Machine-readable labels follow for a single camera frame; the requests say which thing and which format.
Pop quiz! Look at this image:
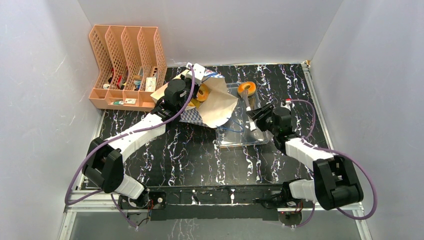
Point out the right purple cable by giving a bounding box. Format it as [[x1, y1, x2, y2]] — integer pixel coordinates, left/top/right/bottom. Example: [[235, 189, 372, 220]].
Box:
[[286, 98, 379, 221]]

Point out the peach plastic file organizer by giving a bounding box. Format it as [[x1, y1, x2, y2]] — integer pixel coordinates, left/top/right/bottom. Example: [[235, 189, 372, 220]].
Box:
[[89, 25, 168, 112]]

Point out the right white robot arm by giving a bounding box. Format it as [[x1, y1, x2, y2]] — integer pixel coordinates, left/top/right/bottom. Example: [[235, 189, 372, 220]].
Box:
[[246, 99, 364, 210]]

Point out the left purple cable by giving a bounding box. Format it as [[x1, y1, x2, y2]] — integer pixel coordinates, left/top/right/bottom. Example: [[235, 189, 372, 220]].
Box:
[[64, 64, 196, 206]]

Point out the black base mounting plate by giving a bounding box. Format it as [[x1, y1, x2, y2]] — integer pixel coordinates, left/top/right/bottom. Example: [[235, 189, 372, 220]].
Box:
[[149, 184, 286, 221]]

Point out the orange fake donut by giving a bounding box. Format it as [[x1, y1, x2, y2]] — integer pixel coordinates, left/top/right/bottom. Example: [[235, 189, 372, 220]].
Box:
[[237, 81, 257, 97]]

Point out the blue checkered paper bag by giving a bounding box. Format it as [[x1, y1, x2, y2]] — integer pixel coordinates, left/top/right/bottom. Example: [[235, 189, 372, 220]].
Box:
[[150, 69, 238, 128]]

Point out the small white card box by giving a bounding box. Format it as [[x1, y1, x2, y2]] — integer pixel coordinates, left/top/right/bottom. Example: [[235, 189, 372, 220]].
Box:
[[124, 98, 137, 105]]

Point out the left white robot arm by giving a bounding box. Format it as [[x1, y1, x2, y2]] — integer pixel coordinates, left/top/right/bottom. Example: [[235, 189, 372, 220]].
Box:
[[81, 78, 201, 208]]

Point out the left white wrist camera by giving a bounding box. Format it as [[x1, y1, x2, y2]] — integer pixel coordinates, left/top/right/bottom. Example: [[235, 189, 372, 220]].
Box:
[[185, 62, 206, 86]]

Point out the red small box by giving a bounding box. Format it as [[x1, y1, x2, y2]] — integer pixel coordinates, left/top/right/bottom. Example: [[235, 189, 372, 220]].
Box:
[[116, 75, 123, 89]]

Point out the purple cable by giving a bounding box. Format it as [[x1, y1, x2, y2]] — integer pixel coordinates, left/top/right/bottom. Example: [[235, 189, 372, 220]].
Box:
[[64, 64, 196, 206], [286, 98, 379, 221]]

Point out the green white glue tube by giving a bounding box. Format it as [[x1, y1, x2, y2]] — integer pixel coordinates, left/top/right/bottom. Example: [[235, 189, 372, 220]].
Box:
[[112, 100, 124, 106]]

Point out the white stapler box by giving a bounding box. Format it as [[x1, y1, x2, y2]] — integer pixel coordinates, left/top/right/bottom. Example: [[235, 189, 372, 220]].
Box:
[[144, 77, 157, 93]]

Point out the clear plastic tray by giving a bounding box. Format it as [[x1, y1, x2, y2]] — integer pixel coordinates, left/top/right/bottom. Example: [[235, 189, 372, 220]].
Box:
[[216, 82, 269, 149]]

